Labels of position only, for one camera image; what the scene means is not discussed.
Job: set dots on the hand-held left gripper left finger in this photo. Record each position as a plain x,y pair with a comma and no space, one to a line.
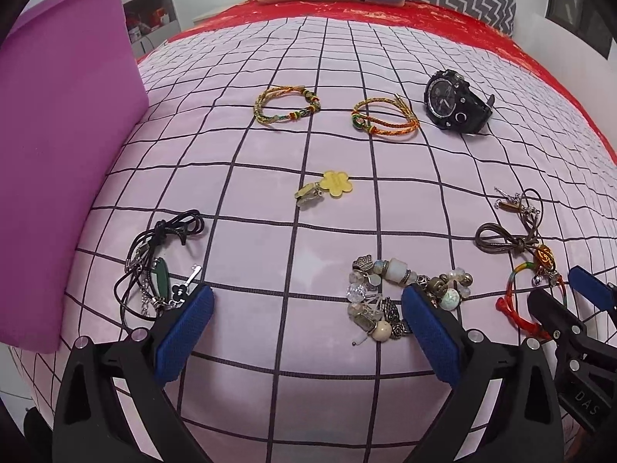
185,333

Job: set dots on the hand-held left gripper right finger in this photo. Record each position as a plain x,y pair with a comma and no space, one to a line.
431,337

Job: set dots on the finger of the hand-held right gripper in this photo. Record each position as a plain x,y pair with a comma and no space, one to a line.
554,318
588,287

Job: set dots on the purple plastic bin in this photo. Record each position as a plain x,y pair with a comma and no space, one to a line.
62,154

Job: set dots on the black wrist watch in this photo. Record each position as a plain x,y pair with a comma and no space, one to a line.
443,96

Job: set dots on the yellow flower hair clip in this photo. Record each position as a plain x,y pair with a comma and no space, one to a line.
335,184

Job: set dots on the pink checked blanket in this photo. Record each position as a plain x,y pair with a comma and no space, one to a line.
260,154

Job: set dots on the dark window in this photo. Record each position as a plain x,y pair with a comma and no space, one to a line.
573,5

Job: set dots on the red bedsheet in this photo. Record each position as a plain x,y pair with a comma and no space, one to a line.
434,24

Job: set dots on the white wall shelf unit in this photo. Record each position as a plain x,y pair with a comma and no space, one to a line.
154,14

